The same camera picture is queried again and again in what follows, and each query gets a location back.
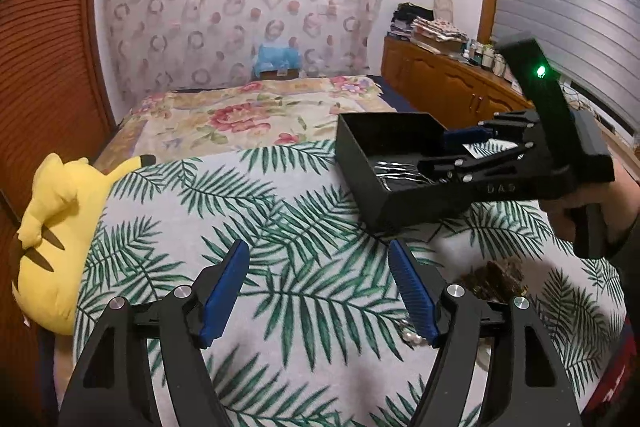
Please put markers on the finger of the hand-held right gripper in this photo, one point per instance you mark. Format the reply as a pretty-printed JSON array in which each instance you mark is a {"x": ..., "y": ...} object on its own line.
[
  {"x": 465, "y": 136},
  {"x": 440, "y": 167}
]

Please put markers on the floral blanket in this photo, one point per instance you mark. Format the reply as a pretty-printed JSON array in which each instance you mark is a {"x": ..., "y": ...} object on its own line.
[{"x": 240, "y": 112}]

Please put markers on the navy blue bed sheet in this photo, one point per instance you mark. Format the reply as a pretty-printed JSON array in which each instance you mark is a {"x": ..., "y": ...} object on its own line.
[{"x": 395, "y": 94}]

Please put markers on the palm leaf printed cloth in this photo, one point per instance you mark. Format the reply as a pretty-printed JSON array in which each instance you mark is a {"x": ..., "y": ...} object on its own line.
[{"x": 310, "y": 217}]

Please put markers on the floral folded fabrics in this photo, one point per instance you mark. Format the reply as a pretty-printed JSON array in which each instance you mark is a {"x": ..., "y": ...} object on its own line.
[{"x": 440, "y": 27}]

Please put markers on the wooden cabinet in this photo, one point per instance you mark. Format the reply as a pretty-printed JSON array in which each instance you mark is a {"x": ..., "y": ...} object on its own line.
[{"x": 450, "y": 82}]

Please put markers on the row of cosmetic bottles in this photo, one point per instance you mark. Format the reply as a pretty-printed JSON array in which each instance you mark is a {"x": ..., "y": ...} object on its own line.
[{"x": 487, "y": 57}]

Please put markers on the stack of dark folded clothes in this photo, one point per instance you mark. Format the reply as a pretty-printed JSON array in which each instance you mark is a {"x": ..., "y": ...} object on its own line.
[{"x": 407, "y": 19}]

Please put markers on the yellow plush toy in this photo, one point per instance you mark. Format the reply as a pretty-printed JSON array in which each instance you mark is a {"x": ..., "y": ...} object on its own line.
[{"x": 55, "y": 227}]

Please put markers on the person's right hand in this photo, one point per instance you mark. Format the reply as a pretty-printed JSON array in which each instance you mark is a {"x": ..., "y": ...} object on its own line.
[{"x": 622, "y": 197}]

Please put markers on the dark red cloth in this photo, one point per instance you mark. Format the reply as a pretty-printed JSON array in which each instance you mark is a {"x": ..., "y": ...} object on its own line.
[{"x": 627, "y": 377}]

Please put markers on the blue plush toy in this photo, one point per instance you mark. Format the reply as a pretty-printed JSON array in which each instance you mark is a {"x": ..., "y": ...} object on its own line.
[{"x": 275, "y": 57}]

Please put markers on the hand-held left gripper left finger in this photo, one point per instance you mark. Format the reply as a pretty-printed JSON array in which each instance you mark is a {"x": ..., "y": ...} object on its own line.
[{"x": 225, "y": 297}]

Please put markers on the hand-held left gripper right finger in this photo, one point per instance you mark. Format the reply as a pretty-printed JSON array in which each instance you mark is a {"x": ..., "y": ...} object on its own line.
[{"x": 412, "y": 292}]

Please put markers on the wooden louvred wardrobe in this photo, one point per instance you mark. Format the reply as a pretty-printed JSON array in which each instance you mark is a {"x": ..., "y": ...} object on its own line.
[{"x": 50, "y": 57}]

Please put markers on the black jewelry box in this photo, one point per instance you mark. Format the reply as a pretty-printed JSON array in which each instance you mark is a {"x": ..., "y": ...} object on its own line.
[{"x": 400, "y": 212}]

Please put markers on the cardboard box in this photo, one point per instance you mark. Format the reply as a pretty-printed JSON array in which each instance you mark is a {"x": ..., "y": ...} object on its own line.
[{"x": 442, "y": 48}]

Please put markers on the person's right forearm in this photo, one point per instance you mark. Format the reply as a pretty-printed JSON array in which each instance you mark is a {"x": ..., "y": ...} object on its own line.
[{"x": 631, "y": 247}]

